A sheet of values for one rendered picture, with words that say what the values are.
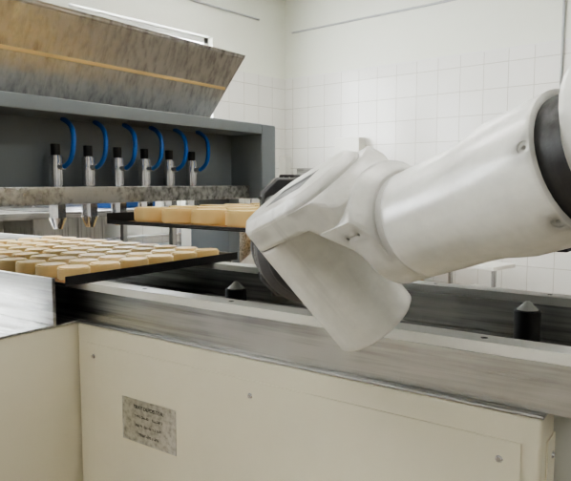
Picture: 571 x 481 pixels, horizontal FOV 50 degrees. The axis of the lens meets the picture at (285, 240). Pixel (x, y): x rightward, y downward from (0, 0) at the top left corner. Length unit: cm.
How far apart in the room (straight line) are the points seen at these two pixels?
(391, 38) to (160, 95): 470
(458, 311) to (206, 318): 38
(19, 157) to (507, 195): 86
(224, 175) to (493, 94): 410
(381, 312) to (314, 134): 578
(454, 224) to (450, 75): 518
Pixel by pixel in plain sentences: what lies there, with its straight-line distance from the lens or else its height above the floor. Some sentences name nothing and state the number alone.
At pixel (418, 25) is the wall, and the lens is 571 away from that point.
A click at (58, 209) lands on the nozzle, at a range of 104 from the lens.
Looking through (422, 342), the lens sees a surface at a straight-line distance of 66.
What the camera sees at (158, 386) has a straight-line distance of 90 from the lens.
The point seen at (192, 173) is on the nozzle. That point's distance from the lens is 125.
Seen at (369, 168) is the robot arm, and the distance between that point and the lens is 38.
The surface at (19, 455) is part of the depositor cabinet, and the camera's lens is 102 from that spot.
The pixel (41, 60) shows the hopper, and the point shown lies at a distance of 106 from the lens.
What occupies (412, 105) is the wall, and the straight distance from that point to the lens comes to 562.
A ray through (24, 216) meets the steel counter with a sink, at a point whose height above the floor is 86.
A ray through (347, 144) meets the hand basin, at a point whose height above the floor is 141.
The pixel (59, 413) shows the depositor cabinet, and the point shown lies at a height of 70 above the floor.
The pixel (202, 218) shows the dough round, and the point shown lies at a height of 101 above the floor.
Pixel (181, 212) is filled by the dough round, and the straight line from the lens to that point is 83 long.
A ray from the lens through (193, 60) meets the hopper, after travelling 125.
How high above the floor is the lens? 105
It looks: 5 degrees down
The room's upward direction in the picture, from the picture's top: straight up
